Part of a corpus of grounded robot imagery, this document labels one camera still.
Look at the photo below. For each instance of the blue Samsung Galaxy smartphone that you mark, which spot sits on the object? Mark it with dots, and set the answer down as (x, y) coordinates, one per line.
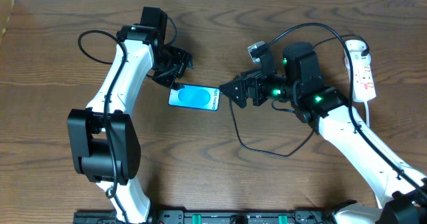
(195, 97)

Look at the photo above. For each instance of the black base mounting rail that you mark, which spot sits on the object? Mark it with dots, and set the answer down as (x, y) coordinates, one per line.
(186, 217)

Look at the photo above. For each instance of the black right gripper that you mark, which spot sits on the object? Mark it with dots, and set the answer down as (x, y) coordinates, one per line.
(251, 88)

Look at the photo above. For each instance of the white power strip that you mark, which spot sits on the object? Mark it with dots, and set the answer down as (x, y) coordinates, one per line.
(364, 89)

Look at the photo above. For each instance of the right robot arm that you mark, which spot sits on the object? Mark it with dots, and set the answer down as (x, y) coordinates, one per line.
(398, 187)

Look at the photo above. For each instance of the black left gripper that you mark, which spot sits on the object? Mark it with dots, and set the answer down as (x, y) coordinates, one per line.
(174, 68)

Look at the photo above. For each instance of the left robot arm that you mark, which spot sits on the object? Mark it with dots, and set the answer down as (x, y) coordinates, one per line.
(104, 144)

